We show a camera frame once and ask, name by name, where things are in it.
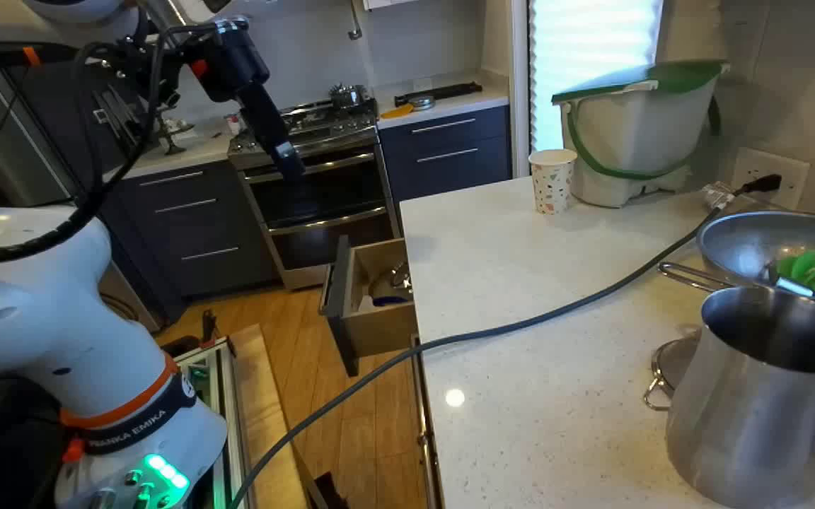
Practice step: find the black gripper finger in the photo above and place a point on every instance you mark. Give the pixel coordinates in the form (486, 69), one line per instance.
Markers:
(283, 159)
(299, 159)

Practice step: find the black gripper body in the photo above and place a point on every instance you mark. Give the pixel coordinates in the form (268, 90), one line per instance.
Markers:
(228, 67)

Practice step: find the dark topmost wooden drawer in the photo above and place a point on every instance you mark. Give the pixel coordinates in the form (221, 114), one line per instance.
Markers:
(370, 305)

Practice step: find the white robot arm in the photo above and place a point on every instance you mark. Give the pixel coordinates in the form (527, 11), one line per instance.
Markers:
(140, 432)

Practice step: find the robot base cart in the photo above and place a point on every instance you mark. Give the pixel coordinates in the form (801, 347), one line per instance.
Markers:
(235, 380)

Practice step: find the stainless oven range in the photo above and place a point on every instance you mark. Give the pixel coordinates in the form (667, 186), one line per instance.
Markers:
(340, 197)

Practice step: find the navy left cabinet drawers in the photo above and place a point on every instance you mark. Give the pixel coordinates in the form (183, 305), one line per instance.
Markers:
(187, 233)

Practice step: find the navy cabinet drawers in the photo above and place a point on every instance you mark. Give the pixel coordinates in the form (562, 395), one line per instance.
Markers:
(187, 233)
(447, 155)

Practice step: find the navy right cabinet drawers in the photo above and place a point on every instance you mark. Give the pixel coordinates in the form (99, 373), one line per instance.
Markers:
(447, 155)

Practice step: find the dotted paper cup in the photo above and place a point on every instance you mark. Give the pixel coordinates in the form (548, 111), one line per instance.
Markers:
(552, 179)

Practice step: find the window blind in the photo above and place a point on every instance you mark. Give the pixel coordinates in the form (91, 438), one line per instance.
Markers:
(579, 40)

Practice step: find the white bin with green lid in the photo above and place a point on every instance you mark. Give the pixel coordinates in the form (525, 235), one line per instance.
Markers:
(637, 132)

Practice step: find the steel mixing bowl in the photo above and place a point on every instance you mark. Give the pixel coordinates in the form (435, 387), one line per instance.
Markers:
(743, 247)

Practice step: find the steel pitcher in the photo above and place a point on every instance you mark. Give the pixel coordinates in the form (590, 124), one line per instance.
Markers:
(743, 418)

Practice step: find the green utensil in bowl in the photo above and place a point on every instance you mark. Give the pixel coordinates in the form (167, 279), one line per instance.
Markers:
(797, 274)

